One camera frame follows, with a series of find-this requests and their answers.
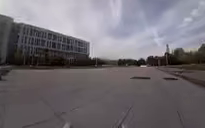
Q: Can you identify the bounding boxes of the low dark building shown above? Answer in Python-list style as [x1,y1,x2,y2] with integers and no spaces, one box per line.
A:
[146,55,168,67]

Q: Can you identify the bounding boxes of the long grey kerb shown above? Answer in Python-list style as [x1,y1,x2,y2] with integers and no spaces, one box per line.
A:
[156,67,205,92]

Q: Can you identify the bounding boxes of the grey paved plaza ground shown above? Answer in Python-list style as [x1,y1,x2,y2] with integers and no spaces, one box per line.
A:
[0,65,205,128]

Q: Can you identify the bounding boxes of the row of dark bushes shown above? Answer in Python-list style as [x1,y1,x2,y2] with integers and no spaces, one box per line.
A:
[9,49,148,67]

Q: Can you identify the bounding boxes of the dark ground cover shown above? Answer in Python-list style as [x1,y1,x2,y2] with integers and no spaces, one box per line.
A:
[162,77,179,82]
[129,76,152,81]

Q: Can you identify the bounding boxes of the row of green trees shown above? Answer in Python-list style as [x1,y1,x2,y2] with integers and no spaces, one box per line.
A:
[169,23,205,66]

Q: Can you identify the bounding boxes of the long grey many-windowed building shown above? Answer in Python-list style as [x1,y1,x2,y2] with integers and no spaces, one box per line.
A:
[0,13,91,66]

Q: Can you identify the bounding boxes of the thin tower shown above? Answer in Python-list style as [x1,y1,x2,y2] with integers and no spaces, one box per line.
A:
[165,43,171,66]

